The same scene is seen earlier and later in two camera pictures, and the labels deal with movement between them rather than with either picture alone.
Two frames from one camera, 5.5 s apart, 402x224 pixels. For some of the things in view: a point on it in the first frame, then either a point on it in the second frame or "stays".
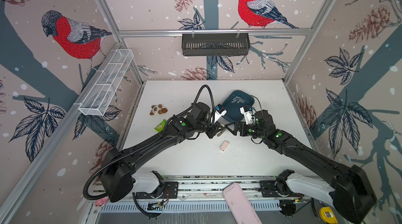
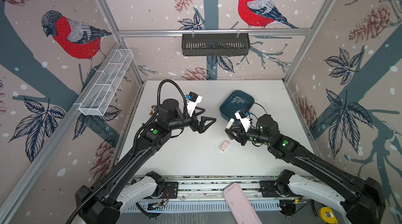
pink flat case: [241, 209] stays
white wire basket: [96, 101] stays
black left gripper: [213, 131] to [200, 127]
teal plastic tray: [233, 102] stays
